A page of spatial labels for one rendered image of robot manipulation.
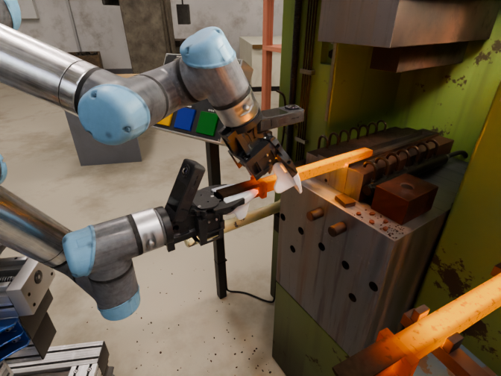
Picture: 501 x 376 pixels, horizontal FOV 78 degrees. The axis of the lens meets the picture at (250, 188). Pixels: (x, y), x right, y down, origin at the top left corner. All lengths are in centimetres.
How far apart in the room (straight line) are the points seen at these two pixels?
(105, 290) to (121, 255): 7
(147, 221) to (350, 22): 58
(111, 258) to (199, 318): 118
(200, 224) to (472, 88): 90
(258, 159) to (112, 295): 35
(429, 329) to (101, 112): 48
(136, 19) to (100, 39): 333
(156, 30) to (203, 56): 502
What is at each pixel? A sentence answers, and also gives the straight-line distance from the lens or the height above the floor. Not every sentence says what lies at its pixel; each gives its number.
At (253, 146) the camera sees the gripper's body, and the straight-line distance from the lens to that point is 60.
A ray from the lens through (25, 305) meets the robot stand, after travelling 96.
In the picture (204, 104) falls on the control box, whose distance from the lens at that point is 109.
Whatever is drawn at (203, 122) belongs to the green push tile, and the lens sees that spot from 107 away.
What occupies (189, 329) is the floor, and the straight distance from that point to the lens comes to 166.
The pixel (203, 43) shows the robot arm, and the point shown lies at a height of 129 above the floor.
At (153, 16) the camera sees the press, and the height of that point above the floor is 127.
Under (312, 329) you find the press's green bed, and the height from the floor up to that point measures 42.
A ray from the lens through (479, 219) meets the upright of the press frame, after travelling 85.
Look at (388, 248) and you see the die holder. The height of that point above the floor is 89.
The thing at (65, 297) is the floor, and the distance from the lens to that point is 202.
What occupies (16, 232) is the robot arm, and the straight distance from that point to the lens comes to 62.
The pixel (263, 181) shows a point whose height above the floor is 102.
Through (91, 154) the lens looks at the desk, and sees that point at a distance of 343.
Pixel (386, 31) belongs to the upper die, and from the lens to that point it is 72.
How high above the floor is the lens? 133
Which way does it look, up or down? 30 degrees down
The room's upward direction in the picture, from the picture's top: straight up
